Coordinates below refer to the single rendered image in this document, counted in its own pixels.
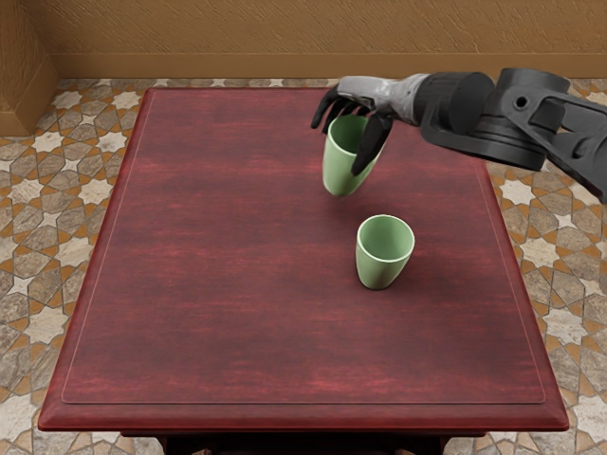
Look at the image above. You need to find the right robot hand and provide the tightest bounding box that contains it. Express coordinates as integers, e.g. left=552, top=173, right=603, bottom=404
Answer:
left=310, top=74, right=430, bottom=177

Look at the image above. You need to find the green cup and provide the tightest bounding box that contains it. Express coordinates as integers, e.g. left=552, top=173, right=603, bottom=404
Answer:
left=322, top=114, right=380, bottom=199
left=355, top=214, right=416, bottom=291

